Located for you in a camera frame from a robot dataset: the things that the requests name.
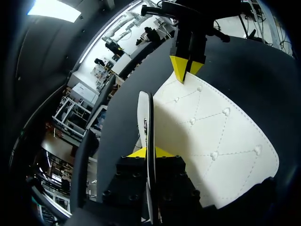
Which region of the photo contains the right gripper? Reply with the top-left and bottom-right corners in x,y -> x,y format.
140,0 -> 231,83

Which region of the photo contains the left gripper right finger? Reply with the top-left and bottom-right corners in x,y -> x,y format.
155,146 -> 205,209

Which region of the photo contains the person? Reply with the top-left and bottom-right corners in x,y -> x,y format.
143,26 -> 163,48

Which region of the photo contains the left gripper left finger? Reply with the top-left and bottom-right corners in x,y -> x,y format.
102,147 -> 148,208

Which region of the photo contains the white quilted bag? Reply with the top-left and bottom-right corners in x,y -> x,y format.
133,70 -> 280,223

